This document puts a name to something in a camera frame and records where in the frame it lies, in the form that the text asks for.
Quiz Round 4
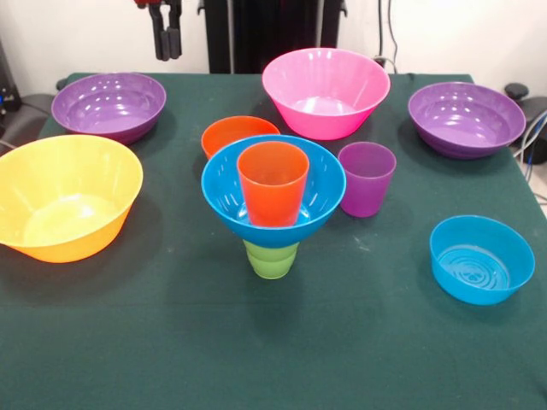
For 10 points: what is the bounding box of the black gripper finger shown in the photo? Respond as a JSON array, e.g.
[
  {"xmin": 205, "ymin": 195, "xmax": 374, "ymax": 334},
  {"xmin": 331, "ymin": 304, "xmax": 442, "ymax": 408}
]
[
  {"xmin": 148, "ymin": 3, "xmax": 171, "ymax": 61},
  {"xmin": 164, "ymin": 0, "xmax": 184, "ymax": 60}
]

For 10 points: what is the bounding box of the orange plastic bowl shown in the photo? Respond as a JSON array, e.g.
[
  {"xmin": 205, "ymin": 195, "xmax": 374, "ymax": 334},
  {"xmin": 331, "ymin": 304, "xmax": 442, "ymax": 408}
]
[{"xmin": 200, "ymin": 115, "xmax": 282, "ymax": 161}]

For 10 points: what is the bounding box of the orange plastic cup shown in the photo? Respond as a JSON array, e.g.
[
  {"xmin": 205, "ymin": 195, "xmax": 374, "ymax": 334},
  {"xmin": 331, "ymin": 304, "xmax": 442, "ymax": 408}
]
[{"xmin": 237, "ymin": 141, "xmax": 310, "ymax": 227}]

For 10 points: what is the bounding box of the deep blue plastic bowl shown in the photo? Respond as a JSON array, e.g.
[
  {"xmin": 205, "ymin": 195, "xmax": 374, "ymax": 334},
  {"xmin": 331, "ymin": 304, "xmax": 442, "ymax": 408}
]
[{"xmin": 201, "ymin": 134, "xmax": 347, "ymax": 249}]

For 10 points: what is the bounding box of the purple plastic bowl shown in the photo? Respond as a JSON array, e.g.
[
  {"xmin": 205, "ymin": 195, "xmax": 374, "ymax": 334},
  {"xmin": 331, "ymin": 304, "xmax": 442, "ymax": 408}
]
[
  {"xmin": 407, "ymin": 81, "xmax": 527, "ymax": 160},
  {"xmin": 50, "ymin": 72, "xmax": 168, "ymax": 145}
]

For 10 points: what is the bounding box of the black device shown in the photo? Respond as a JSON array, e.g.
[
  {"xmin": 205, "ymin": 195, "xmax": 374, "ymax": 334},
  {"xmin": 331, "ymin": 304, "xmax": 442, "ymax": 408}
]
[{"xmin": 0, "ymin": 38, "xmax": 22, "ymax": 115}]

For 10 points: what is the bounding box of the pink plastic bowl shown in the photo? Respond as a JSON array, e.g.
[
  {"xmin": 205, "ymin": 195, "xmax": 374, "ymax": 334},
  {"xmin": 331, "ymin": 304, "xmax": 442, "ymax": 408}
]
[{"xmin": 262, "ymin": 47, "xmax": 391, "ymax": 141}]

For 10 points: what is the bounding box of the yellow plastic bowl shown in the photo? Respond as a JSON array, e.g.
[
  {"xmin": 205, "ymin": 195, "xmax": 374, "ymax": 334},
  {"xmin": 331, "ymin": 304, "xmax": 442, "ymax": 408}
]
[{"xmin": 0, "ymin": 134, "xmax": 144, "ymax": 264}]

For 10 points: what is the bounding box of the green plastic cup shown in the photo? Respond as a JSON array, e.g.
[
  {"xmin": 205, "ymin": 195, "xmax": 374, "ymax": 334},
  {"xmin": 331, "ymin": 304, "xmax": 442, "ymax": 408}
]
[{"xmin": 242, "ymin": 237, "xmax": 300, "ymax": 281}]

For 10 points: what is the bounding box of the purple plastic cup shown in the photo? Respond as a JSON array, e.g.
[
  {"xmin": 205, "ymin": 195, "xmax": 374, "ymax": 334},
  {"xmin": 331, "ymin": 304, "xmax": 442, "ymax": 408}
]
[{"xmin": 340, "ymin": 141, "xmax": 397, "ymax": 219}]

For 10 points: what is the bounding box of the dark green table cloth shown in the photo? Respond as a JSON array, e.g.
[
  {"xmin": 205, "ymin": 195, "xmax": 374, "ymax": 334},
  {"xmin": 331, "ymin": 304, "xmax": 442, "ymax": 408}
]
[{"xmin": 0, "ymin": 72, "xmax": 547, "ymax": 410}]

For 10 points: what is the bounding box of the black round knob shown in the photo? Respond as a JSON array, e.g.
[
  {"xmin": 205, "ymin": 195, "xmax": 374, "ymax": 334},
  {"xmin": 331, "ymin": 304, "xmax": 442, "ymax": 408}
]
[{"xmin": 503, "ymin": 83, "xmax": 531, "ymax": 103}]

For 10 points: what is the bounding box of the low blue plastic bowl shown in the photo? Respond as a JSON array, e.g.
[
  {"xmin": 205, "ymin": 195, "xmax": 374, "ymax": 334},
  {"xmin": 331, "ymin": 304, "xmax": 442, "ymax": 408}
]
[{"xmin": 429, "ymin": 214, "xmax": 536, "ymax": 306}]

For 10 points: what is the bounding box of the black wall cable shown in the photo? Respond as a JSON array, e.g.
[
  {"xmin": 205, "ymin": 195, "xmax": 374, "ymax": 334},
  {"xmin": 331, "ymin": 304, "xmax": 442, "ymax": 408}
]
[{"xmin": 377, "ymin": 0, "xmax": 385, "ymax": 59}]

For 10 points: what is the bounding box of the grey wall cable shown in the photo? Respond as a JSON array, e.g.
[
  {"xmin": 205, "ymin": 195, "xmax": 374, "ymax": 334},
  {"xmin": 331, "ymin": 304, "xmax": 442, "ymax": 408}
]
[{"xmin": 386, "ymin": 0, "xmax": 399, "ymax": 67}]

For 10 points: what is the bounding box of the white cable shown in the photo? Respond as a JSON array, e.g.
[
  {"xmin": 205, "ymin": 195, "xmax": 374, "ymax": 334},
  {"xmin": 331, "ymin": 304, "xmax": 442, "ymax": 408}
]
[{"xmin": 512, "ymin": 110, "xmax": 547, "ymax": 160}]

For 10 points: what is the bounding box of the blue cable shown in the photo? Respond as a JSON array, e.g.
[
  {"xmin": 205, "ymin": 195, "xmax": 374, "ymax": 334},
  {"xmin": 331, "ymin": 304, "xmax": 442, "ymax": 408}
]
[{"xmin": 523, "ymin": 108, "xmax": 547, "ymax": 167}]

